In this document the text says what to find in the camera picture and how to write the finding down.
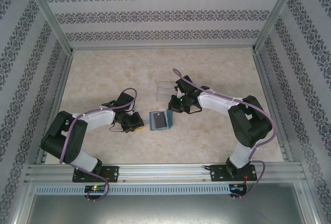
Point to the long aluminium mounting rail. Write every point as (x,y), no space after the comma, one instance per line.
(165,173)

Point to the grey sheet metal panel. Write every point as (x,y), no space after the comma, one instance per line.
(165,208)

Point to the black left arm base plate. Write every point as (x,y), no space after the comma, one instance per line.
(113,173)

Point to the clear plastic box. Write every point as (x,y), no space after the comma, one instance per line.
(164,90)

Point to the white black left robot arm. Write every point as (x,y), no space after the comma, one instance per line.
(98,118)

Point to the small green circuit board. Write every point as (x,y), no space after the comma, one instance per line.
(238,187)
(94,188)

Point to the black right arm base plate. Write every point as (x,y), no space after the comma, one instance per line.
(217,173)

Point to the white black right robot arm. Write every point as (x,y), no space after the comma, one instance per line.
(214,102)

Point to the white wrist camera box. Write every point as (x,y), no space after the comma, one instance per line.
(175,96)
(131,111)

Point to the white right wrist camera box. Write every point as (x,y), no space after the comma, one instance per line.
(175,96)

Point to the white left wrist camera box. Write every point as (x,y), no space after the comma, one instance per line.
(131,111)

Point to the aluminium frame post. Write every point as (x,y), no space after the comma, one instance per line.
(274,14)
(48,14)

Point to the teal leather card holder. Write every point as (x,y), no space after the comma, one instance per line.
(170,119)

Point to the aluminium side rail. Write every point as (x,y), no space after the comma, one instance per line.
(268,92)
(56,92)

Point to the black credit card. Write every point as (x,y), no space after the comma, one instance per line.
(159,119)

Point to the aluminium frame leg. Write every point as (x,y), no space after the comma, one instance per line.
(22,203)
(312,203)

